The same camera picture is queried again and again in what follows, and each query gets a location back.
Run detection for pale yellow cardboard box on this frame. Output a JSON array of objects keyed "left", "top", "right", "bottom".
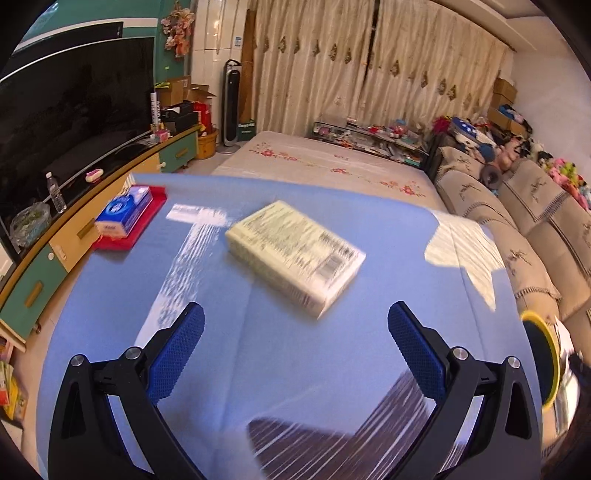
[{"left": 225, "top": 200, "right": 367, "bottom": 320}]

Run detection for white standing air conditioner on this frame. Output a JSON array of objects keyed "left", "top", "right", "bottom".
[{"left": 189, "top": 0, "right": 252, "bottom": 121}]

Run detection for dark bin with yellow rim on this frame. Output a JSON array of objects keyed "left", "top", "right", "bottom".
[{"left": 519, "top": 310, "right": 561, "bottom": 409}]

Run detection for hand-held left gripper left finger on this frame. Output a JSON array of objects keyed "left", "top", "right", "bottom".
[{"left": 48, "top": 302, "right": 208, "bottom": 480}]

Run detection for grey tower fan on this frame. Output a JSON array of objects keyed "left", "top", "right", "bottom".
[{"left": 217, "top": 59, "right": 243, "bottom": 154}]

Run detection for stacked cardboard boxes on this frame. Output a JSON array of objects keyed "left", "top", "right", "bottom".
[{"left": 487, "top": 78, "right": 519, "bottom": 114}]

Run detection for cluttered glass coffee table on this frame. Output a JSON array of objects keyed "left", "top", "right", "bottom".
[{"left": 311, "top": 113, "right": 428, "bottom": 167}]

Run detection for brown wooden board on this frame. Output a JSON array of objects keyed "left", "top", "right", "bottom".
[{"left": 243, "top": 9, "right": 259, "bottom": 123}]

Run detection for blue star print cushion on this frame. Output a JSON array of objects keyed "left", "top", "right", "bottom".
[{"left": 450, "top": 116, "right": 481, "bottom": 139}]

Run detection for red tray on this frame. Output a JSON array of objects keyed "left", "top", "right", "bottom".
[{"left": 91, "top": 185, "right": 168, "bottom": 251}]

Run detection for pile of plush toys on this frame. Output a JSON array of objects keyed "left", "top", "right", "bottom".
[{"left": 431, "top": 106, "right": 591, "bottom": 208}]

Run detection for glass ashtray bowl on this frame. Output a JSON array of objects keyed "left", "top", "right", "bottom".
[{"left": 9, "top": 202, "right": 51, "bottom": 247}]

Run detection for blue tissue pack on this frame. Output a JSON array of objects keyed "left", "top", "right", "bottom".
[{"left": 95, "top": 185, "right": 153, "bottom": 238}]

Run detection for beige embroidered curtain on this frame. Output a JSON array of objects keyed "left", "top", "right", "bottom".
[
  {"left": 369, "top": 0, "right": 509, "bottom": 139},
  {"left": 252, "top": 0, "right": 377, "bottom": 139}
]

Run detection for black suitcase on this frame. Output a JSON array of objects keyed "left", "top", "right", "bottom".
[{"left": 425, "top": 134, "right": 446, "bottom": 181}]

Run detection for black box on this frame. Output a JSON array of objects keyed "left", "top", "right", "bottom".
[{"left": 161, "top": 102, "right": 199, "bottom": 134}]

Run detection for large curved black television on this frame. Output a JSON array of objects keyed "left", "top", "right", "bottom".
[{"left": 0, "top": 37, "right": 155, "bottom": 252}]

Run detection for blue table cover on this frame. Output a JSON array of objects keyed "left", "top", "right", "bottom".
[{"left": 34, "top": 173, "right": 546, "bottom": 480}]

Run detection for artificial flower decoration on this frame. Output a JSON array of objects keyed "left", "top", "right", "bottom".
[{"left": 161, "top": 2, "right": 195, "bottom": 58}]

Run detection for yellow woven basket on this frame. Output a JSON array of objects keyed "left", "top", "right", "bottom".
[{"left": 196, "top": 128, "right": 219, "bottom": 161}]

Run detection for beige sofa with deer covers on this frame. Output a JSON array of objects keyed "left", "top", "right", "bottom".
[{"left": 427, "top": 145, "right": 591, "bottom": 462}]

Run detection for shelf of books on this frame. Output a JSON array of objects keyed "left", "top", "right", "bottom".
[{"left": 0, "top": 337, "right": 28, "bottom": 421}]

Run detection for open cardboard box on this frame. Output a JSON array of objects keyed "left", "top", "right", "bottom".
[
  {"left": 159, "top": 76, "right": 192, "bottom": 109},
  {"left": 187, "top": 84, "right": 217, "bottom": 104}
]

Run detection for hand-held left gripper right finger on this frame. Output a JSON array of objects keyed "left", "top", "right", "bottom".
[{"left": 388, "top": 302, "right": 541, "bottom": 480}]

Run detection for floral sheet mattress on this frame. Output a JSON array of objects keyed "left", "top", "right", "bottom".
[{"left": 210, "top": 130, "right": 446, "bottom": 215}]

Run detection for teal yellow television cabinet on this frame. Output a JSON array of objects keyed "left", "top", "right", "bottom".
[{"left": 0, "top": 124, "right": 204, "bottom": 352}]

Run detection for clear water bottle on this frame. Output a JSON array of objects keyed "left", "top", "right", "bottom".
[{"left": 45, "top": 172, "right": 66, "bottom": 214}]

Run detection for red bag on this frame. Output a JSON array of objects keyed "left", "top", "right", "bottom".
[{"left": 193, "top": 102, "right": 213, "bottom": 134}]

